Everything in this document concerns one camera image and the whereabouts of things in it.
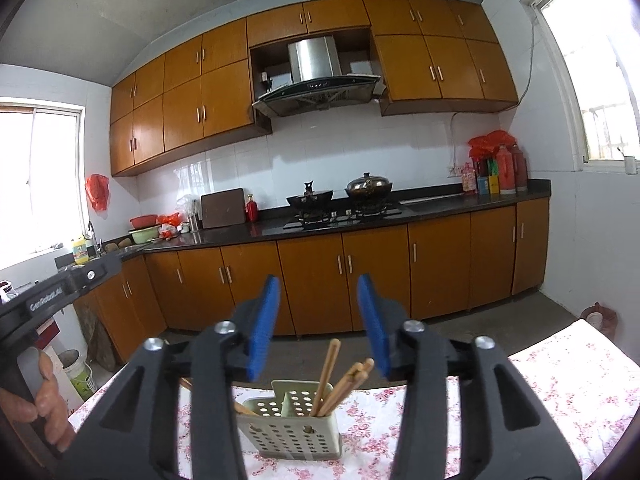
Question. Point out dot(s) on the clear plastic bag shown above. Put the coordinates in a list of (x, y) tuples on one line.
[(187, 210)]

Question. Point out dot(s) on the brown clay jar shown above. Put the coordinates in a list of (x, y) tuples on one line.
[(600, 321)]

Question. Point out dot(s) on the red bag over bottles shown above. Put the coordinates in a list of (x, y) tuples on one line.
[(487, 144)]

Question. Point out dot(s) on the green perforated chopstick holder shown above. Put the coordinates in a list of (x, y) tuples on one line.
[(290, 435)]

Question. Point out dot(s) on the small red bottle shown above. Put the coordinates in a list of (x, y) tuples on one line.
[(251, 210)]

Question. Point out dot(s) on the sink faucet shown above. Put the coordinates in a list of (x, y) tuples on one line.
[(94, 237)]

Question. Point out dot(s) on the hanging red plastic bag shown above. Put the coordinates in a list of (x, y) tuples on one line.
[(97, 192)]

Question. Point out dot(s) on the wooden chopstick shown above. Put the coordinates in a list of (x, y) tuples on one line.
[(350, 385), (245, 409), (327, 375), (340, 385), (345, 384)]

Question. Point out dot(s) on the corner wooden wall cabinets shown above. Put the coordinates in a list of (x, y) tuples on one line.
[(450, 60)]

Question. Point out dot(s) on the steel range hood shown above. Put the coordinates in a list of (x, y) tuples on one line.
[(315, 80)]

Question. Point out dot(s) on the wall cabinets above hood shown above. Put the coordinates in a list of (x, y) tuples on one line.
[(310, 20)]

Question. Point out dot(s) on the green basin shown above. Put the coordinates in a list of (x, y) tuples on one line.
[(146, 236)]

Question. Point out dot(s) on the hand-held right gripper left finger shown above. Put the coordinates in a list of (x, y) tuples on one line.
[(262, 325)]

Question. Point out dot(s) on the red and white plastic bag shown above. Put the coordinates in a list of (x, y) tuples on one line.
[(169, 225)]

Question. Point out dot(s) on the yellow detergent bottle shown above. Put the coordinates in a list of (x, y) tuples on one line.
[(80, 252)]

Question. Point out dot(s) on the red floral tablecloth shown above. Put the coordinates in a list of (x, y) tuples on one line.
[(550, 385)]

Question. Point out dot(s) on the dark pot with lid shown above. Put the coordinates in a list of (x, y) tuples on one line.
[(369, 187)]

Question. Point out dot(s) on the brown cutting board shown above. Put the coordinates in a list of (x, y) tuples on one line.
[(223, 208)]

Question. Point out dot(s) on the black wok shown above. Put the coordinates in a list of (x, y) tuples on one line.
[(310, 199)]

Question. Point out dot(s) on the long wooden wall cabinets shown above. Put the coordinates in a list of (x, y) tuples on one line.
[(185, 105)]

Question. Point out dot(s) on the wall power outlet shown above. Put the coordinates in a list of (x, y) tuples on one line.
[(454, 170)]

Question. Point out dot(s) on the cup on windowsill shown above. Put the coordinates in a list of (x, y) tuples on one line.
[(629, 166)]

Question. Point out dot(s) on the large barred window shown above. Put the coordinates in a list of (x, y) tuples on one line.
[(595, 60)]

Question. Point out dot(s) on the black gas stove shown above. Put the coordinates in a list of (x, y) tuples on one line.
[(345, 219)]

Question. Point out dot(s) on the wooden base cabinets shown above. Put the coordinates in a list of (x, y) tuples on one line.
[(310, 280)]

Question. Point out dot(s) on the pink labelled bottle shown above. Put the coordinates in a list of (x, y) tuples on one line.
[(468, 180)]

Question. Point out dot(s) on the yellow carton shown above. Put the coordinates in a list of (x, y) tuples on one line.
[(494, 185)]

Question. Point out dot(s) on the person's left hand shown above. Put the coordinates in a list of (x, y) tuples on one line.
[(55, 405)]

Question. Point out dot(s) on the blue carton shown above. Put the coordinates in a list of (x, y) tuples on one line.
[(483, 186)]

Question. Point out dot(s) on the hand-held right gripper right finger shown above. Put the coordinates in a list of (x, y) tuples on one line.
[(372, 325)]

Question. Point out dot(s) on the white paint bucket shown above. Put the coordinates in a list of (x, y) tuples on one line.
[(80, 377)]

